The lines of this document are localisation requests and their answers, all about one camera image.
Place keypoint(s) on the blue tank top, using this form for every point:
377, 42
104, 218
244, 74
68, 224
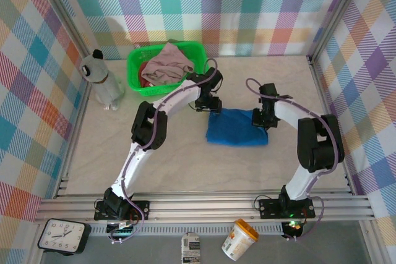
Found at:
235, 131

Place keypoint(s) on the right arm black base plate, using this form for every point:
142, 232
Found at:
269, 208

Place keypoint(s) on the aluminium side rail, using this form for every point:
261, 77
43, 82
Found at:
320, 75
80, 115

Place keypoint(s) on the pink tank top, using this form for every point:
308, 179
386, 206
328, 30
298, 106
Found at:
170, 63

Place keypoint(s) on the white cup with orange lid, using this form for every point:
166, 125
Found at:
238, 242

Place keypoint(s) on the black alarm clock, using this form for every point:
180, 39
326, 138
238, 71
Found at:
62, 236

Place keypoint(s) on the aluminium corner post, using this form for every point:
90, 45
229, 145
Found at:
63, 10
338, 13

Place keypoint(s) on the black and white carton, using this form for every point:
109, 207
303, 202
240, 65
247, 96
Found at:
191, 248

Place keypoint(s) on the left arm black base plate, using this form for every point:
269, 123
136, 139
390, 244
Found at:
139, 206

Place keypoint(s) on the grey plush animal toy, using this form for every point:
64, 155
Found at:
102, 81

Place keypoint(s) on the red tank top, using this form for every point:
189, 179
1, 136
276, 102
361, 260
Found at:
143, 70

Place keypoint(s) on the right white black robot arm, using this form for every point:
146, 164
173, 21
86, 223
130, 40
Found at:
287, 112

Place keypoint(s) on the green plastic basket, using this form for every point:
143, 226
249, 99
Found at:
133, 69

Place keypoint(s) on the aluminium cross rail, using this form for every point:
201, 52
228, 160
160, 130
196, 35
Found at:
201, 208

